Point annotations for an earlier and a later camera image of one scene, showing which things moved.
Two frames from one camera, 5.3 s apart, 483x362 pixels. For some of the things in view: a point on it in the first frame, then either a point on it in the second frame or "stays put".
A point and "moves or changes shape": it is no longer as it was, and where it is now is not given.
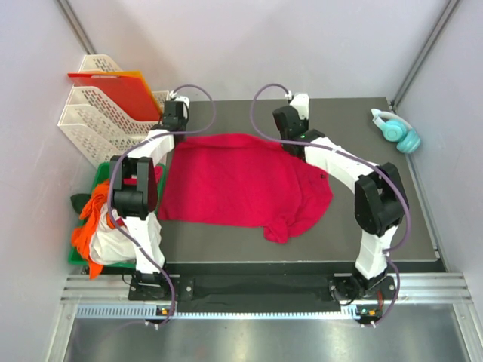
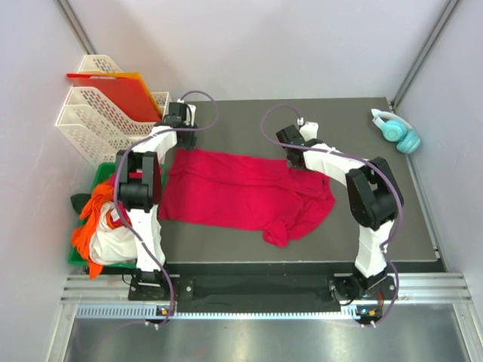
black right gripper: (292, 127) -> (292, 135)
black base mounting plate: (256, 292) stays put
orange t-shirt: (81, 237) stays put
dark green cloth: (79, 200) stays put
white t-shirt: (110, 246) stays put
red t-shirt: (244, 180) moves or changes shape
